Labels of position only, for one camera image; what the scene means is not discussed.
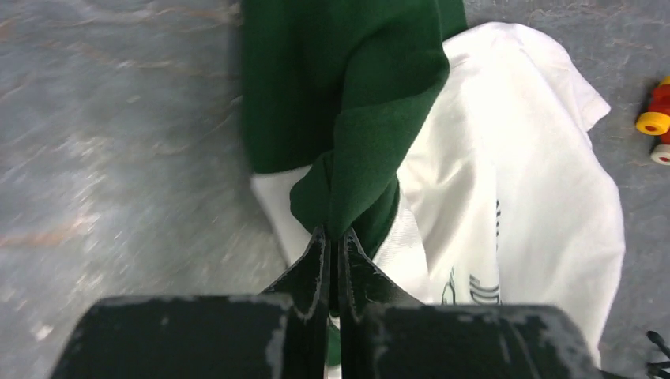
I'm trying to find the colourful toy block train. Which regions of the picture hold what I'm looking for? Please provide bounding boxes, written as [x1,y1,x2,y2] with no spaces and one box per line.
[635,77,669,166]

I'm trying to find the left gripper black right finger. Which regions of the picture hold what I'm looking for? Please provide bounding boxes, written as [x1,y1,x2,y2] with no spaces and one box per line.
[337,230,605,378]

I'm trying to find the white and green t-shirt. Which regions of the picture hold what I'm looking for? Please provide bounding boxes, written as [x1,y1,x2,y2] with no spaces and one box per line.
[241,1,625,362]

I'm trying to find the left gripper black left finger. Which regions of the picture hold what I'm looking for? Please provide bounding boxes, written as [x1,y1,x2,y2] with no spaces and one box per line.
[51,227,331,378]

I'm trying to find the black tripod stand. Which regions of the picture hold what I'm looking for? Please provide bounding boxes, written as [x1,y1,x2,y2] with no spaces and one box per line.
[646,330,670,379]

